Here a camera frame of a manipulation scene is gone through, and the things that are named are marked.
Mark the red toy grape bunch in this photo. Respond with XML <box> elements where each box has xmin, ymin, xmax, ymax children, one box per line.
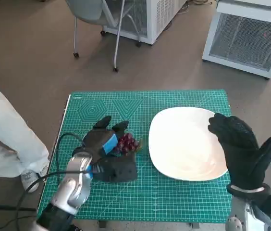
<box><xmin>112</xmin><ymin>132</ymin><xmax>143</xmax><ymax>157</ymax></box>

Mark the black metal bar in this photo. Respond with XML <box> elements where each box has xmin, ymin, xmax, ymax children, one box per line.
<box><xmin>0</xmin><ymin>204</ymin><xmax>37</xmax><ymax>213</ymax></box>

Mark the grey chair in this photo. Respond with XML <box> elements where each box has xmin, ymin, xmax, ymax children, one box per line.
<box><xmin>64</xmin><ymin>0</ymin><xmax>142</xmax><ymax>72</ymax></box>

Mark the green cutting mat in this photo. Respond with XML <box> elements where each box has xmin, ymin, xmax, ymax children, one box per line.
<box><xmin>37</xmin><ymin>90</ymin><xmax>233</xmax><ymax>223</ymax></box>

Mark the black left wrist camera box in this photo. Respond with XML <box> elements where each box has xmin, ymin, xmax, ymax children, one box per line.
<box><xmin>92</xmin><ymin>154</ymin><xmax>138</xmax><ymax>184</ymax></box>

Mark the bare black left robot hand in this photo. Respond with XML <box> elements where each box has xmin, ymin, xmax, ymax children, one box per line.
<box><xmin>81</xmin><ymin>115</ymin><xmax>129</xmax><ymax>160</ymax></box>

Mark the white mesh cabinet on castors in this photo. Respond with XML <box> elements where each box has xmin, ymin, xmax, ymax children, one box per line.
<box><xmin>100</xmin><ymin>0</ymin><xmax>189</xmax><ymax>48</ymax></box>

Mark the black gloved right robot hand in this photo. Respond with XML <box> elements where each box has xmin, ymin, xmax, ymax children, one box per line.
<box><xmin>208</xmin><ymin>113</ymin><xmax>271</xmax><ymax>191</ymax></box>

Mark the white plate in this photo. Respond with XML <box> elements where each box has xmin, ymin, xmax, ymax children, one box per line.
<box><xmin>148</xmin><ymin>107</ymin><xmax>229</xmax><ymax>181</ymax></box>

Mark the person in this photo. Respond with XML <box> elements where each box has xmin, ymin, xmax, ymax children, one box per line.
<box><xmin>0</xmin><ymin>66</ymin><xmax>50</xmax><ymax>193</ymax></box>

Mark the white mesh cabinet, red light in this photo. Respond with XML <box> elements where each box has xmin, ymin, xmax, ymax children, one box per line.
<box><xmin>201</xmin><ymin>0</ymin><xmax>271</xmax><ymax>80</ymax></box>

